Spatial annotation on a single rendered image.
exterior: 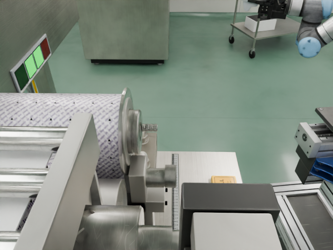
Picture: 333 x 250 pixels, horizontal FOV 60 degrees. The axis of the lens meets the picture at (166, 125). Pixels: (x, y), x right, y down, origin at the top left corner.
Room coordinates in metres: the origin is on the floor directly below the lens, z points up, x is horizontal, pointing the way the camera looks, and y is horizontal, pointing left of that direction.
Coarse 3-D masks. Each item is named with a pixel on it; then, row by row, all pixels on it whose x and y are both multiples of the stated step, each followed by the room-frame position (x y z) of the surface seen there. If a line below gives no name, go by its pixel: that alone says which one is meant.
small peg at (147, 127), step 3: (141, 126) 0.39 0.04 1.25; (144, 126) 0.39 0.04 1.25; (147, 126) 0.39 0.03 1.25; (150, 126) 0.39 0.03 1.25; (153, 126) 0.39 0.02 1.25; (156, 126) 0.39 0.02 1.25; (144, 129) 0.39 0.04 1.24; (147, 129) 0.39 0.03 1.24; (150, 129) 0.39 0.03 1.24; (153, 129) 0.39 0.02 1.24; (156, 129) 0.39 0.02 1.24
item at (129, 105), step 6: (126, 102) 0.38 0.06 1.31; (126, 108) 0.37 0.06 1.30; (132, 108) 0.42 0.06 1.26; (126, 114) 0.36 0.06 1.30; (126, 120) 0.36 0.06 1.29; (126, 126) 0.35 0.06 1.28; (126, 144) 0.34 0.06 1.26; (126, 150) 0.33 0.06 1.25; (126, 156) 0.32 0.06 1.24; (126, 162) 0.32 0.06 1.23
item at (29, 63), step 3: (30, 57) 0.75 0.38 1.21; (27, 60) 0.73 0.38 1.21; (30, 60) 0.75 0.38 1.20; (33, 60) 0.77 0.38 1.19; (27, 63) 0.73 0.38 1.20; (30, 63) 0.74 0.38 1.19; (33, 63) 0.76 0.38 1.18; (27, 66) 0.72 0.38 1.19; (30, 66) 0.74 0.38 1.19; (33, 66) 0.75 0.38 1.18; (27, 69) 0.72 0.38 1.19; (30, 69) 0.73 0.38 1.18; (33, 69) 0.75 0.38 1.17; (36, 69) 0.77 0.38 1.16; (30, 72) 0.73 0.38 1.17; (33, 72) 0.74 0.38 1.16; (30, 75) 0.72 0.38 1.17
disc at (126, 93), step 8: (128, 88) 0.42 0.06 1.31; (128, 96) 0.41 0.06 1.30; (120, 104) 0.35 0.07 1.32; (120, 112) 0.34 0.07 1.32; (120, 120) 0.33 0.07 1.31; (120, 128) 0.32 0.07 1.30; (120, 136) 0.32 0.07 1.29; (120, 144) 0.31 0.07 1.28; (120, 152) 0.31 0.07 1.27; (120, 160) 0.30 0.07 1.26; (128, 168) 0.34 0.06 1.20
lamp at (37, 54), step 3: (39, 48) 0.82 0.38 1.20; (36, 51) 0.80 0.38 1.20; (39, 51) 0.82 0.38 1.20; (36, 54) 0.79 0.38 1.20; (39, 54) 0.81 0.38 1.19; (36, 57) 0.79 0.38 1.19; (39, 57) 0.81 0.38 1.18; (42, 57) 0.82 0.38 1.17; (36, 60) 0.78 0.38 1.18; (39, 60) 0.80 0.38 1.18; (42, 60) 0.82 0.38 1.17; (39, 63) 0.79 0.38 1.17
